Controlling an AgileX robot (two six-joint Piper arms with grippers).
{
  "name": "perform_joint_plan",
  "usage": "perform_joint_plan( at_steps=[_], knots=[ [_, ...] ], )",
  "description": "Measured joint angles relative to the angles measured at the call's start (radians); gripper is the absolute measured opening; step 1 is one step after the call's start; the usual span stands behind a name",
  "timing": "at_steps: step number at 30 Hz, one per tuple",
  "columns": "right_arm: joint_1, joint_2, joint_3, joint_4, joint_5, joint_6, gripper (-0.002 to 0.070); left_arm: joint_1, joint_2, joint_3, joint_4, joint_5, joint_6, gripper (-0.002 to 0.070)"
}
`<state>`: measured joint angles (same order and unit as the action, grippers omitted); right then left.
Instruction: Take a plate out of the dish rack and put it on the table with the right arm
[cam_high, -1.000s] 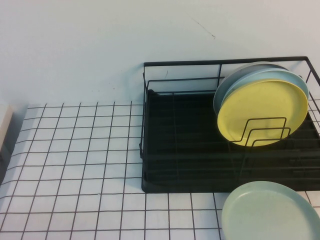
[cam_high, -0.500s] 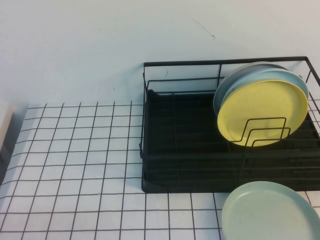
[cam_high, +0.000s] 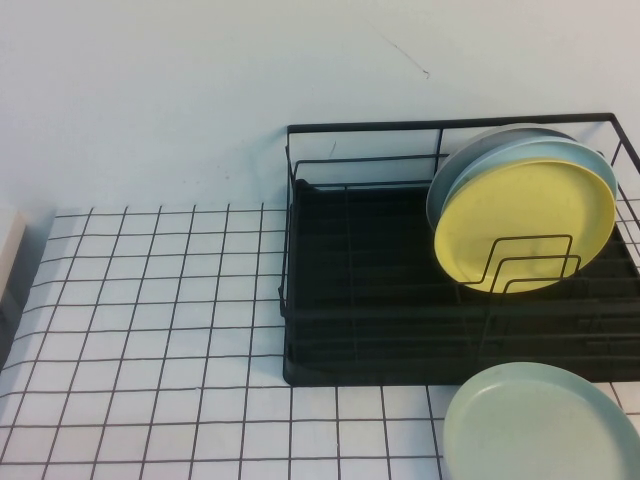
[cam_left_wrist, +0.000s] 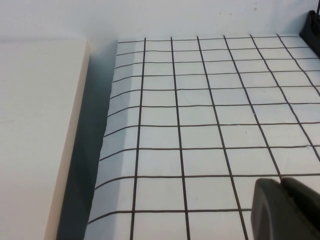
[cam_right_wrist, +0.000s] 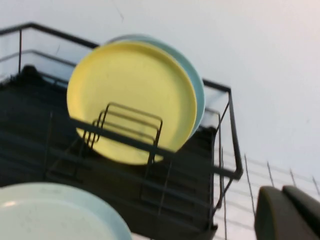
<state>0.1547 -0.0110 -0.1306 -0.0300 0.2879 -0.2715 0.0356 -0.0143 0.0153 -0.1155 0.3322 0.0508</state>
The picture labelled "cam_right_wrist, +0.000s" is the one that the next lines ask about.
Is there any yellow plate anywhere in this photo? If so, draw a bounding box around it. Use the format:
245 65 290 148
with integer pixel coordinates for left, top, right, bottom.
66 41 199 166

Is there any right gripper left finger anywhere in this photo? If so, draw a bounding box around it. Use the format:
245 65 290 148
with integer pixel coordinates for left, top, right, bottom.
254 185 316 240

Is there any mint green plate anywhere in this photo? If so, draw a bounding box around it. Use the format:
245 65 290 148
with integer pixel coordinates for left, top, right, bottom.
0 181 134 240

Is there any black wire dish rack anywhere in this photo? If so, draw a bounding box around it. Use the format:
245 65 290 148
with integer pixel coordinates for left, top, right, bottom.
0 21 245 240

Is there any white black-grid tablecloth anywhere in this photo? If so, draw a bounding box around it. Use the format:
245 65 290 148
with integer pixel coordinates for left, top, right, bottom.
129 149 320 240

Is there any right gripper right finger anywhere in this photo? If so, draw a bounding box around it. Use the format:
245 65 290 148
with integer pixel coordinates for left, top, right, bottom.
281 184 320 235

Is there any light blue plate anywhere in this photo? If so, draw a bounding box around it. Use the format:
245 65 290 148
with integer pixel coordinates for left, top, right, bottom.
104 33 206 134

